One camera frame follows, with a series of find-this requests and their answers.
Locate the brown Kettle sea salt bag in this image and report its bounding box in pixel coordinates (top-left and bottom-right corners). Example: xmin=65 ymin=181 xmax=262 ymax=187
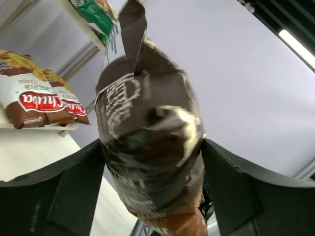
xmin=94 ymin=0 xmax=208 ymax=236

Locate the brown Chuba cassava chips bag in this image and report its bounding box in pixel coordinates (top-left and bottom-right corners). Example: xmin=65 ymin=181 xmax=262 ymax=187
xmin=43 ymin=69 xmax=90 ymax=125

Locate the white two-tier wooden shelf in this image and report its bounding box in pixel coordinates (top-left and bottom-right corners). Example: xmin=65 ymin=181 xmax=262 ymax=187
xmin=0 ymin=0 xmax=116 ymax=129

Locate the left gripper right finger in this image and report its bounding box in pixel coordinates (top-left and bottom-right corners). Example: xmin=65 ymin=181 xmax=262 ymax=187
xmin=201 ymin=139 xmax=315 ymax=236

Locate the dark green Real chips bag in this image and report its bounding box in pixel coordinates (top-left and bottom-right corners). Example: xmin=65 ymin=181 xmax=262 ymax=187
xmin=70 ymin=0 xmax=118 ymax=42

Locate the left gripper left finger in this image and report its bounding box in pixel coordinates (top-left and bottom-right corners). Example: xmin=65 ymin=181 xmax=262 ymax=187
xmin=0 ymin=140 xmax=105 ymax=236

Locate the right aluminium frame post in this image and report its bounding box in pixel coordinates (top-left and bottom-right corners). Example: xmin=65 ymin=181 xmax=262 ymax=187
xmin=294 ymin=158 xmax=315 ymax=180

